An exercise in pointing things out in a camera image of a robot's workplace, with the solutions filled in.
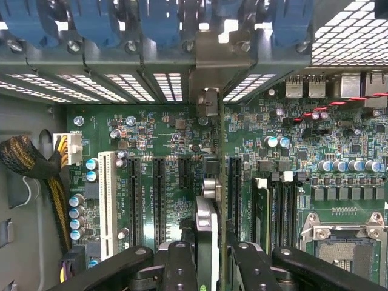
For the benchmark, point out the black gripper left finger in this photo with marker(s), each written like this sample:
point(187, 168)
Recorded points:
point(179, 266)

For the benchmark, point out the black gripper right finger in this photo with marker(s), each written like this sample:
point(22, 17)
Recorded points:
point(251, 269)

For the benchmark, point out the RAM slot black latches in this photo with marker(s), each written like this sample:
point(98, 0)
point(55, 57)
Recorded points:
point(294, 212)
point(276, 212)

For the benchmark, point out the RAM slot white latches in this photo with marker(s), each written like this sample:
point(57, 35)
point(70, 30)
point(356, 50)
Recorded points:
point(285, 212)
point(260, 182)

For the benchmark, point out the CPU socket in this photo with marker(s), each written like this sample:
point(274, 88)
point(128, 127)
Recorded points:
point(345, 254)

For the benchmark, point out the white expansion slot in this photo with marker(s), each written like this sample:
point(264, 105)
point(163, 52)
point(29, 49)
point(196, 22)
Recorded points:
point(107, 197)

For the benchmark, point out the green Dell motherboard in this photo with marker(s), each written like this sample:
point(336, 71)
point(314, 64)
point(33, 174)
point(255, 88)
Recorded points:
point(157, 136)

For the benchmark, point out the white power connector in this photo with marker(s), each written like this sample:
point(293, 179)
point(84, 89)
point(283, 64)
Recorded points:
point(72, 148)

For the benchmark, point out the perforated metal slot cover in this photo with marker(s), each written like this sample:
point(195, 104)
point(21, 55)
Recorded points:
point(92, 88)
point(250, 88)
point(168, 88)
point(30, 91)
point(54, 88)
point(130, 88)

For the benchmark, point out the open black PC case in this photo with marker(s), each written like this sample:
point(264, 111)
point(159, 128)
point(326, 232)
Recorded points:
point(24, 121)

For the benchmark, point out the blue card retainer clip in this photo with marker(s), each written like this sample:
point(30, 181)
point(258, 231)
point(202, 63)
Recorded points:
point(27, 21)
point(292, 21)
point(159, 21)
point(95, 21)

